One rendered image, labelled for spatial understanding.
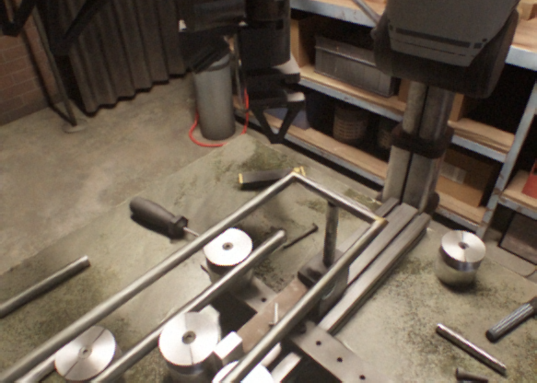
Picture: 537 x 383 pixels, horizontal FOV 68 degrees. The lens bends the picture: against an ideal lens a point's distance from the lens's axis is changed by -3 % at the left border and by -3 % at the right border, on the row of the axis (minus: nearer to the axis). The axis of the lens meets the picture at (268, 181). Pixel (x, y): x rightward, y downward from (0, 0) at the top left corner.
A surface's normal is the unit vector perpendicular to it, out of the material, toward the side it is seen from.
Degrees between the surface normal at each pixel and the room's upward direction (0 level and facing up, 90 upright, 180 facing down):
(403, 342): 0
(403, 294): 0
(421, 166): 90
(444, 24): 90
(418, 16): 90
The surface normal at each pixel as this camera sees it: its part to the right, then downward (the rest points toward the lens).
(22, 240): -0.04, -0.77
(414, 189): -0.60, 0.52
